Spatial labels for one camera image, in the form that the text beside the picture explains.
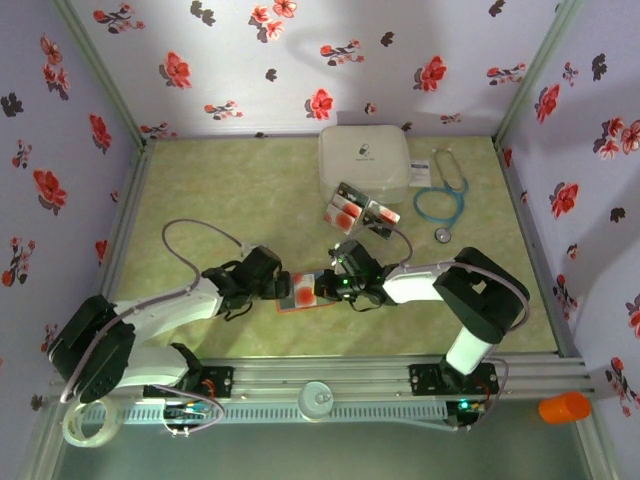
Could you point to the group of red-white boxes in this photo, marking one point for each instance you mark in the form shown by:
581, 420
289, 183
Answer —
365, 207

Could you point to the white paper tag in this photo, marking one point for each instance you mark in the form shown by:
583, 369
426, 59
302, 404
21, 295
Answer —
420, 172

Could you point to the black credit card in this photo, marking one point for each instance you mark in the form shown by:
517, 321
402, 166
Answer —
377, 226
352, 192

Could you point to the orange card holder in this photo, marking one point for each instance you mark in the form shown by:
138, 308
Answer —
320, 306

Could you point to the blue stethoscope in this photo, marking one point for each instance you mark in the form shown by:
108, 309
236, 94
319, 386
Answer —
452, 187

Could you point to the clear tape roll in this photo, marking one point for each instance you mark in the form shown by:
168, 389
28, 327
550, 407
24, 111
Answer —
70, 430

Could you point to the white medicine bag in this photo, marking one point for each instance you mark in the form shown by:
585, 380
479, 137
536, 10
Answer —
365, 160

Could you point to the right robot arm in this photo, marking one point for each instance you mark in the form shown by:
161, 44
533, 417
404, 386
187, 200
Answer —
480, 300

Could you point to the orange pill bottle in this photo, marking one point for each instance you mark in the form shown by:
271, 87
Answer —
565, 408

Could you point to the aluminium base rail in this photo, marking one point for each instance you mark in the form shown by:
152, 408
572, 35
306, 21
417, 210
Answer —
320, 372

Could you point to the controller circuit board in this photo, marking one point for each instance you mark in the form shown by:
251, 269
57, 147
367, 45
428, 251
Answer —
467, 412
187, 411

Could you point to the red credit card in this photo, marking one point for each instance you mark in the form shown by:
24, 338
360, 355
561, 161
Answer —
346, 207
339, 221
385, 212
303, 291

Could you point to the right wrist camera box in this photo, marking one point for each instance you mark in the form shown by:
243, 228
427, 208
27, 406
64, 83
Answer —
336, 251

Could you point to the white round cap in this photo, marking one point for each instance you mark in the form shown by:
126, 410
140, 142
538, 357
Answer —
315, 402

